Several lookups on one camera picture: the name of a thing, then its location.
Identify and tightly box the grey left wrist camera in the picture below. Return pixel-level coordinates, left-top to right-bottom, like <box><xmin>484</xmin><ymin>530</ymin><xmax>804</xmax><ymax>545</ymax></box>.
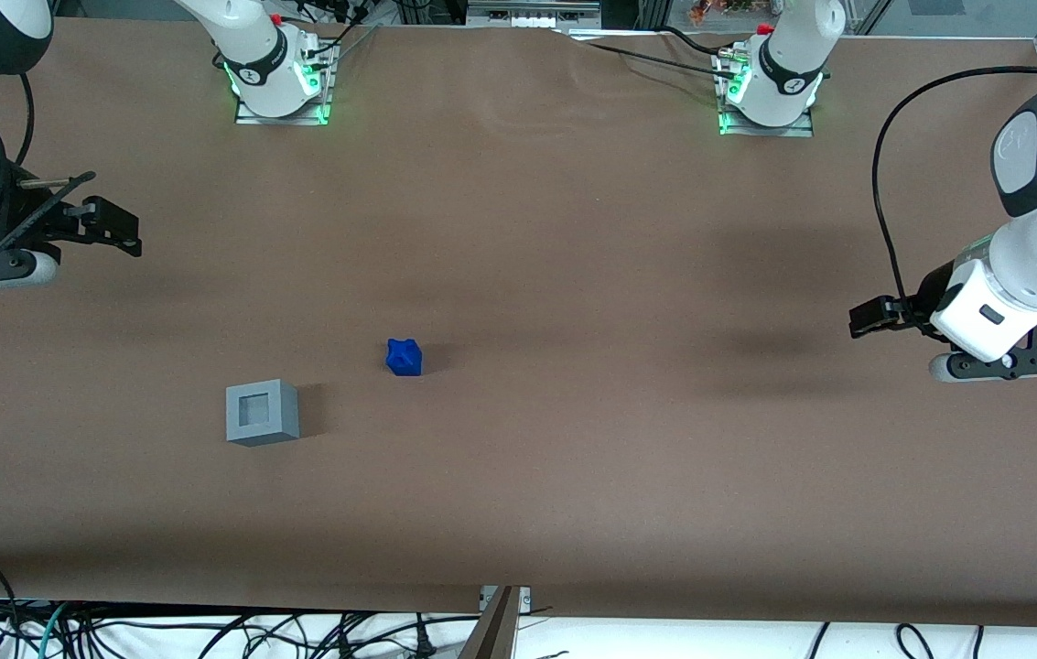
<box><xmin>928</xmin><ymin>346</ymin><xmax>1037</xmax><ymax>384</ymax></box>

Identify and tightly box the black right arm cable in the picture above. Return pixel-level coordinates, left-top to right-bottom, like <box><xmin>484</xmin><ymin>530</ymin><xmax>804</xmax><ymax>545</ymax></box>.
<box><xmin>0</xmin><ymin>69</ymin><xmax>98</xmax><ymax>271</ymax></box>

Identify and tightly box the orange background item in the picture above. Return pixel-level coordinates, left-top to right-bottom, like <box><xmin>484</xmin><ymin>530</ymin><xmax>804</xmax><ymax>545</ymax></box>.
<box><xmin>687</xmin><ymin>0</ymin><xmax>759</xmax><ymax>25</ymax></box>

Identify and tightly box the grey metal rail unit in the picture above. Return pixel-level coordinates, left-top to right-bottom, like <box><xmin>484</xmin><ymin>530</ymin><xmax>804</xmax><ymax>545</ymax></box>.
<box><xmin>466</xmin><ymin>0</ymin><xmax>603</xmax><ymax>30</ymax></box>

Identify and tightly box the gray square base block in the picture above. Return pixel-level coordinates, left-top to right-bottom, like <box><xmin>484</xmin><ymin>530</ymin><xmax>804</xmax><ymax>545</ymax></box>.
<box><xmin>225</xmin><ymin>378</ymin><xmax>301</xmax><ymax>448</ymax></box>

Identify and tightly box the black base connector cable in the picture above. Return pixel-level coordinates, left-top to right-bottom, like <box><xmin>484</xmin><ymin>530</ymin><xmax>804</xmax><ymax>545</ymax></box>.
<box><xmin>298</xmin><ymin>7</ymin><xmax>383</xmax><ymax>70</ymax></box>

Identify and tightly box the short black table cable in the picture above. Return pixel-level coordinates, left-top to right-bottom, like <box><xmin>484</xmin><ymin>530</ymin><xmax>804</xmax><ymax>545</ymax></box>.
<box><xmin>655</xmin><ymin>25</ymin><xmax>739</xmax><ymax>58</ymax></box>

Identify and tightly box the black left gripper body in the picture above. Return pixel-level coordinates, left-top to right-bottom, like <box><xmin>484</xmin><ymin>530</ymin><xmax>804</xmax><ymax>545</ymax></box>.
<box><xmin>913</xmin><ymin>259</ymin><xmax>977</xmax><ymax>338</ymax></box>

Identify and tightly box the blue plastic part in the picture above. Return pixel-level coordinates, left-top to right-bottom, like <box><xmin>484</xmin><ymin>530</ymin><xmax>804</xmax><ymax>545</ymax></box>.
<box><xmin>386</xmin><ymin>338</ymin><xmax>424</xmax><ymax>378</ymax></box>

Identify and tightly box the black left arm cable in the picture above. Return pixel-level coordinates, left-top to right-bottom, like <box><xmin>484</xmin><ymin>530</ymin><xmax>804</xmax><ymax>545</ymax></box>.
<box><xmin>871</xmin><ymin>66</ymin><xmax>1037</xmax><ymax>317</ymax></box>

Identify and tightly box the long black table cable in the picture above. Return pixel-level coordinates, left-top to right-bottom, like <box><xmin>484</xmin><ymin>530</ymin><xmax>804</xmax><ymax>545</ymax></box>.
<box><xmin>568</xmin><ymin>37</ymin><xmax>748</xmax><ymax>80</ymax></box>

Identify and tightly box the brown table cover sheet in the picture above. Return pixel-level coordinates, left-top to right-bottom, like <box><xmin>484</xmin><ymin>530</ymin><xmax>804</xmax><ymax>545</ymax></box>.
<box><xmin>0</xmin><ymin>16</ymin><xmax>1037</xmax><ymax>629</ymax></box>

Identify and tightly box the green floor cable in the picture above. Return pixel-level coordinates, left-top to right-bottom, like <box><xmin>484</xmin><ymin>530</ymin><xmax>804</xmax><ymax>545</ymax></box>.
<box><xmin>22</xmin><ymin>601</ymin><xmax>72</xmax><ymax>659</ymax></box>

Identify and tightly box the aluminium profile post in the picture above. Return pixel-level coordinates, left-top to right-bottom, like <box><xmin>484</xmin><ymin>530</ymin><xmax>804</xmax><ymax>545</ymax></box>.
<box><xmin>459</xmin><ymin>586</ymin><xmax>524</xmax><ymax>659</ymax></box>

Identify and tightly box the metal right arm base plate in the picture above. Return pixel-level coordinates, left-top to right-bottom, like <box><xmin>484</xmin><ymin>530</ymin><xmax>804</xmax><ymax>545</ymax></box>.
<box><xmin>234</xmin><ymin>32</ymin><xmax>334</xmax><ymax>127</ymax></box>

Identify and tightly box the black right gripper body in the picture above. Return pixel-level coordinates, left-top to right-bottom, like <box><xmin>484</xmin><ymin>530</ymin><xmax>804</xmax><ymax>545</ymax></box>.
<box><xmin>0</xmin><ymin>178</ymin><xmax>72</xmax><ymax>268</ymax></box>

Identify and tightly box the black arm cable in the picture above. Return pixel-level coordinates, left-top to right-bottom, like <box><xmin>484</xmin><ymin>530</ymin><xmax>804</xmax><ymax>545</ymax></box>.
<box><xmin>0</xmin><ymin>69</ymin><xmax>98</xmax><ymax>271</ymax></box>
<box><xmin>871</xmin><ymin>66</ymin><xmax>1037</xmax><ymax>317</ymax></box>

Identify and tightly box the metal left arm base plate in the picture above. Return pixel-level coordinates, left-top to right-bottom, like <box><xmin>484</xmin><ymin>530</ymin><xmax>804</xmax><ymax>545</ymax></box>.
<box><xmin>717</xmin><ymin>50</ymin><xmax>816</xmax><ymax>138</ymax></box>

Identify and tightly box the small metal mounting bracket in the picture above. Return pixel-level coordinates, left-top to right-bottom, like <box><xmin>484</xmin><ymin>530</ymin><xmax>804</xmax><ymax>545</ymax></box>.
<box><xmin>480</xmin><ymin>586</ymin><xmax>534</xmax><ymax>614</ymax></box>

